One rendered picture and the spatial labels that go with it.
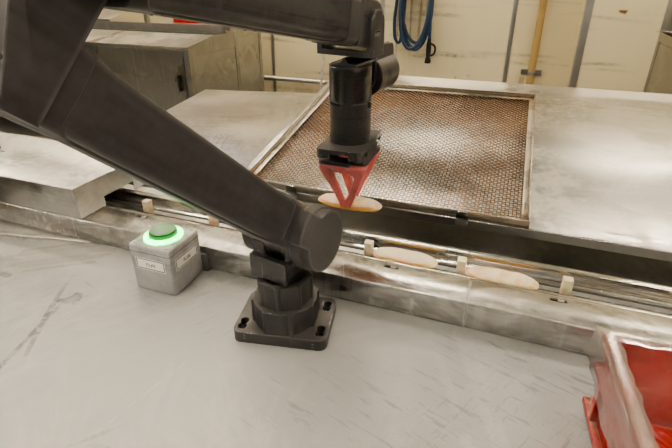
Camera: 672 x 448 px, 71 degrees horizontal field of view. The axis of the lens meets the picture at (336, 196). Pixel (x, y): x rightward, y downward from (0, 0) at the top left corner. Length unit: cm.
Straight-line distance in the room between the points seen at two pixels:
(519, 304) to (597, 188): 33
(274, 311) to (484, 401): 26
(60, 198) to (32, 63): 63
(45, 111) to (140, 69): 332
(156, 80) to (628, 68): 338
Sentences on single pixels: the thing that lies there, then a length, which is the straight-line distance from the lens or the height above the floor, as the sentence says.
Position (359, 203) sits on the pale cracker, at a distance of 69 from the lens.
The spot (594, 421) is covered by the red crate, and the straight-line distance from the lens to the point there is 58.
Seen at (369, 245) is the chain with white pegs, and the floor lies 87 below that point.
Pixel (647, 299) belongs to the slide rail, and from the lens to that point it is 76.
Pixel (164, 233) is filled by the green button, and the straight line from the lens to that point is 71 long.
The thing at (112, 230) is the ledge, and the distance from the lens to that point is 86.
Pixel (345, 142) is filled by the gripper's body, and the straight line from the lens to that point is 64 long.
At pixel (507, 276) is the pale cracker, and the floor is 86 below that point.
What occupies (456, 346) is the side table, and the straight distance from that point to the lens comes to 63.
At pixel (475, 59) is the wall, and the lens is 436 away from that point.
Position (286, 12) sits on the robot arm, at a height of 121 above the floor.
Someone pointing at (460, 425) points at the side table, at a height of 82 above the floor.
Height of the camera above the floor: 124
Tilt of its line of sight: 25 degrees down
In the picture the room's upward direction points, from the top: straight up
